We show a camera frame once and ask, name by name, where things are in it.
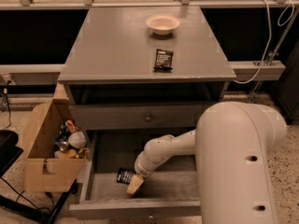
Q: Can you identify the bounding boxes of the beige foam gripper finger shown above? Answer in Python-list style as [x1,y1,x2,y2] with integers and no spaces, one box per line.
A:
[127,175,144,195]

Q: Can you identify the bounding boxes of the blue rxbar blueberry wrapper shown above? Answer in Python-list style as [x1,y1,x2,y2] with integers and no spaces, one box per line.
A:
[117,168,135,185]

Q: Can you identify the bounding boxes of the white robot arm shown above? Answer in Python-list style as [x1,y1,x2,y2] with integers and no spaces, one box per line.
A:
[127,102,287,224]

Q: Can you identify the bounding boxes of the open grey middle drawer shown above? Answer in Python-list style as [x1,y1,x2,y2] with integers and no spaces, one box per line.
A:
[69,128,201,219]

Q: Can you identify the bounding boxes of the round metal drawer knob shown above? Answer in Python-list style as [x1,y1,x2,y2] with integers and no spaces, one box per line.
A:
[145,114,152,122]

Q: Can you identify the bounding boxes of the closed grey top drawer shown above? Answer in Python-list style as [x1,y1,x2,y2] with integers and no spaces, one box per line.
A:
[70,104,210,130]

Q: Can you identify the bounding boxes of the grey wooden drawer cabinet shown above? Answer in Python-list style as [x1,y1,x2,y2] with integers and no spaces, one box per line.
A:
[57,6,237,147]

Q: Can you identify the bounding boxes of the yellow item in box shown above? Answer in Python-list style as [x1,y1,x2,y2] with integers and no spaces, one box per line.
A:
[58,149,78,159]

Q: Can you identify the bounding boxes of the white round ball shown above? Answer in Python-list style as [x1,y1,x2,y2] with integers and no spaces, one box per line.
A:
[68,131,87,149]

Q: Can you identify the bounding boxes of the metal soda can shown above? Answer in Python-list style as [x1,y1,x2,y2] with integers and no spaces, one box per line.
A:
[59,141,69,152]

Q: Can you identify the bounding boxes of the red orange snack packet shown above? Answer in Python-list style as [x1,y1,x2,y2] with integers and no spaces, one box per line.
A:
[65,119,78,133]

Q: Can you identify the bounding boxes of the brown cardboard box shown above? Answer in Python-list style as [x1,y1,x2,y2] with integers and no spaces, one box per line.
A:
[21,99,87,192]

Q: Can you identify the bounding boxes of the black snack bar wrapper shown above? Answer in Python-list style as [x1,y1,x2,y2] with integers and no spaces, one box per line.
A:
[154,49,173,71]

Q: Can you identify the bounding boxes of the white paper bowl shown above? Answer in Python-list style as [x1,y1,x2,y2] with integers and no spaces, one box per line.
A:
[146,14,180,35]

